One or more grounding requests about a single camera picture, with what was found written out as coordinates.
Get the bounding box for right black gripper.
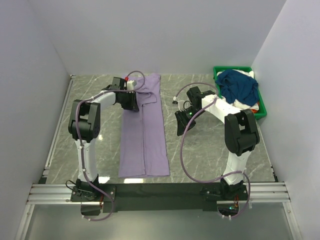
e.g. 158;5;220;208
175;106;206;136

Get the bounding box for purple t shirt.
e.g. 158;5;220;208
118;73;170;178

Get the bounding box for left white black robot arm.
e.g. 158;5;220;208
68;76;143;201

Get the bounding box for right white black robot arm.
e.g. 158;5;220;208
173;86;260;200

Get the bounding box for dark blue t shirt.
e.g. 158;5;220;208
215;69;259;106

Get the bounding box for green plastic bin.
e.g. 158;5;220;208
213;66;267;120

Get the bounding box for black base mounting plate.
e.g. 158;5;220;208
70;182;249;213

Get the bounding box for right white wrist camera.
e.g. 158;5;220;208
172;96;188;111

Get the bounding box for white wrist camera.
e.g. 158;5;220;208
172;96;188;111
124;76;137;92

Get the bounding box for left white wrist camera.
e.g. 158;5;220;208
124;76;137;92

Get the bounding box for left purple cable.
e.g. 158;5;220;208
75;69;146;223

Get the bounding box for purple cable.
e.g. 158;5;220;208
75;69;146;223
174;82;251;222

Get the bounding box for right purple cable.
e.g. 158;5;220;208
174;82;251;222

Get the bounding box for aluminium rail frame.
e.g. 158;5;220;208
15;74;302;240

